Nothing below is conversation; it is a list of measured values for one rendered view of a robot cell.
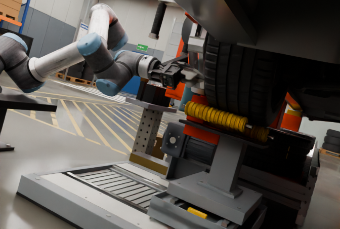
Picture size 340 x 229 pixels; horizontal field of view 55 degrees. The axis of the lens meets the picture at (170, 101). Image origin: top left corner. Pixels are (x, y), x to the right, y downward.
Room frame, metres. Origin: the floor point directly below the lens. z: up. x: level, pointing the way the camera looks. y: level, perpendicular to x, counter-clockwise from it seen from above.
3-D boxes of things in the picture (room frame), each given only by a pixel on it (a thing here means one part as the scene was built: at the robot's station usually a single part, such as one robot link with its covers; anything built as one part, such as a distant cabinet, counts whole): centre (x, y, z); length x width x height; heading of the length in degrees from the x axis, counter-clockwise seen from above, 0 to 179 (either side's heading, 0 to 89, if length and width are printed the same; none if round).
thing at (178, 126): (1.71, -0.23, 0.26); 0.42 x 0.18 x 0.35; 65
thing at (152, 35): (1.36, 0.14, 0.83); 0.04 x 0.04 x 0.16
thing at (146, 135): (2.19, 0.09, 0.21); 0.10 x 0.10 x 0.42; 65
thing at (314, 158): (2.80, -1.35, 0.28); 2.47 x 0.06 x 0.22; 155
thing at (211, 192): (1.34, -0.30, 0.32); 0.40 x 0.30 x 0.28; 155
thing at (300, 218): (2.97, -0.98, 0.13); 2.47 x 0.85 x 0.27; 155
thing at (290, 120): (3.62, -1.19, 0.69); 0.52 x 0.17 x 0.35; 65
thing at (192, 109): (1.26, -0.19, 0.51); 0.29 x 0.06 x 0.06; 65
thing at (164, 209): (1.34, -0.30, 0.13); 0.50 x 0.36 x 0.10; 155
